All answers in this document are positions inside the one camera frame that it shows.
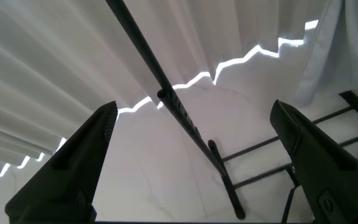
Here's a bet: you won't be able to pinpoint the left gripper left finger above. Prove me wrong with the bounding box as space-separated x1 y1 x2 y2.
4 101 119 222

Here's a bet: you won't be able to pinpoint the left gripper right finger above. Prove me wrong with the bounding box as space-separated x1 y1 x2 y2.
270 99 358 222

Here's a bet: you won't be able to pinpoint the pale grey shorts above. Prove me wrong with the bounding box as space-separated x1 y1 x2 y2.
293 0 358 106

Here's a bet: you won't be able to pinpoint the black clothes rack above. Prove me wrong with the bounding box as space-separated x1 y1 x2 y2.
105 0 358 220

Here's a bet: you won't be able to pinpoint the white curtain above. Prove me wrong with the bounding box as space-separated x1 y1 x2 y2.
0 0 334 186

